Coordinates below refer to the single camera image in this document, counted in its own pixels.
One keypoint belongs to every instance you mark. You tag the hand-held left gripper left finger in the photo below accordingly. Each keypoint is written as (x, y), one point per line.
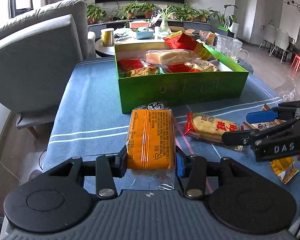
(121, 162)

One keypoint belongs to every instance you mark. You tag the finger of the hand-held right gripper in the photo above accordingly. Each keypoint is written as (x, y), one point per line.
(261, 116)
(277, 140)

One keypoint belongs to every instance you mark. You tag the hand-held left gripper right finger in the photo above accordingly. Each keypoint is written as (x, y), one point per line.
(180, 165)

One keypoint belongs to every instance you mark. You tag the brown snack packet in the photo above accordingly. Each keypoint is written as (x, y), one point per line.
(257, 125)

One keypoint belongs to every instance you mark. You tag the orange snack packet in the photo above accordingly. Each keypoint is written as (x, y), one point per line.
(150, 140)

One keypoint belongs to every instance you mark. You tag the green cardboard box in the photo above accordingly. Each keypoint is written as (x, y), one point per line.
(180, 90)

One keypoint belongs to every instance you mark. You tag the clear plastic wrapper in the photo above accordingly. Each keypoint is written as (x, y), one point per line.
(288, 90)

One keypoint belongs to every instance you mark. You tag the red rice cracker packet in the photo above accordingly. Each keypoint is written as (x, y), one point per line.
(207, 128)

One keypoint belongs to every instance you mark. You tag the dark round table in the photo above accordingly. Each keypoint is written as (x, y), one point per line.
(248, 68)

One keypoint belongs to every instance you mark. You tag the white packet with black print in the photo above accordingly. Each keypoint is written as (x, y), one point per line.
(156, 105)

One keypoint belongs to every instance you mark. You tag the blue striped tablecloth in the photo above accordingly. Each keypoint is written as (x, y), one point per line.
(90, 105)

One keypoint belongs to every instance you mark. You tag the red stool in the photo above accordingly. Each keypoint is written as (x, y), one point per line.
(297, 61)

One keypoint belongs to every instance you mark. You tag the white dining chair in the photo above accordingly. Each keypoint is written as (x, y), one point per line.
(281, 42)
(267, 36)

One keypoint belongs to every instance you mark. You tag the glass pitcher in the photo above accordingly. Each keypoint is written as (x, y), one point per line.
(227, 47)

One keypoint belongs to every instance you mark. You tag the large-leaf plant in white pot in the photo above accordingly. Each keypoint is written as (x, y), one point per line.
(233, 26)

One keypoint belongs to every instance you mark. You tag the cardboard box with plastic bag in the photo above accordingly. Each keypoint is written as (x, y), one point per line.
(207, 38)

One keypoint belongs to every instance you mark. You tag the black box with green lid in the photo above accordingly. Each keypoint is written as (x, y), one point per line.
(225, 28)

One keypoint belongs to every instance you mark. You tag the flat red snack packet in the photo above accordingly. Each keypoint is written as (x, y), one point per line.
(130, 64)

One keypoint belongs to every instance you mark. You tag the red and yellow snack packet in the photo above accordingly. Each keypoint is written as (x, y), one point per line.
(187, 43)

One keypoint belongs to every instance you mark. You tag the clear pale bread packet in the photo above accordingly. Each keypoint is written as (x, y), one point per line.
(170, 56)

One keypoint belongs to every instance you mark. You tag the open cardboard box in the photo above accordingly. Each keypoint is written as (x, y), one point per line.
(188, 32)

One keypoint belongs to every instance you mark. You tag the white round table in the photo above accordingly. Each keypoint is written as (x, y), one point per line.
(102, 51)

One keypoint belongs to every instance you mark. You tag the gold can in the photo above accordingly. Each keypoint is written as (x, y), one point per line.
(107, 38)

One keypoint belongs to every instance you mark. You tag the blue basket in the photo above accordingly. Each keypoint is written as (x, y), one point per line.
(143, 35)

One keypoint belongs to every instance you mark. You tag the grey sofa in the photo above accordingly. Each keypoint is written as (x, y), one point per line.
(35, 62)

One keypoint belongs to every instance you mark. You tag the spider plant in glass vase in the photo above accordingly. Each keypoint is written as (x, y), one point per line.
(164, 26)

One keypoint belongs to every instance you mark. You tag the grey television cabinet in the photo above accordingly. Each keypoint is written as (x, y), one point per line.
(115, 25)

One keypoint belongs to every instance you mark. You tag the orange rectangular box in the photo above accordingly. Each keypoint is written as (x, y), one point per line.
(140, 25)

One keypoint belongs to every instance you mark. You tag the row of potted plants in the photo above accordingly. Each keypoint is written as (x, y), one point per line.
(145, 10)

